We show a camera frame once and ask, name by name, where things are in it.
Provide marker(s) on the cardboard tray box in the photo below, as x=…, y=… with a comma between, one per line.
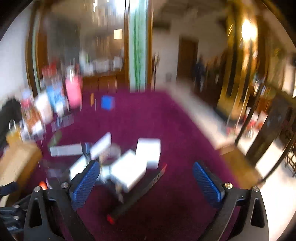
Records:
x=18, y=163

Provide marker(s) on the black leather sofa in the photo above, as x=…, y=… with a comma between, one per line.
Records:
x=11, y=111

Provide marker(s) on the pink sleeved mug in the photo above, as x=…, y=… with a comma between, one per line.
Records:
x=73, y=83

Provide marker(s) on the white power adapter with prongs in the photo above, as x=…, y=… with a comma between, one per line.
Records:
x=149, y=151

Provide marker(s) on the white marker pen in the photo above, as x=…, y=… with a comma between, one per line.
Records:
x=66, y=150

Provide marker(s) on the blue battery pack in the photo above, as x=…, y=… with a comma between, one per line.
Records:
x=107, y=102

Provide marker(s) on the bamboo painted pillar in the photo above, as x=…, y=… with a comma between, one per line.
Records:
x=138, y=45

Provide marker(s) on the black knife red tip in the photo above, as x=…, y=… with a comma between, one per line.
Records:
x=126, y=200

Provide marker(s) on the white square charger block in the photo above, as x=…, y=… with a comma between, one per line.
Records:
x=127, y=170

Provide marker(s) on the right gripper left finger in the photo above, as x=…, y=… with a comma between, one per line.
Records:
x=51, y=213

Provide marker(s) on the black electrical tape roll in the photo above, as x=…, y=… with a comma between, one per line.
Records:
x=109, y=155

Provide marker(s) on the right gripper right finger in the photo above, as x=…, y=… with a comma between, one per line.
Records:
x=251, y=222

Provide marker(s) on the blue label plastic jar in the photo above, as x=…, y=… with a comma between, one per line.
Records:
x=56, y=98

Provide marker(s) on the purple velvet tablecloth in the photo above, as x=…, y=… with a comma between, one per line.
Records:
x=175, y=208

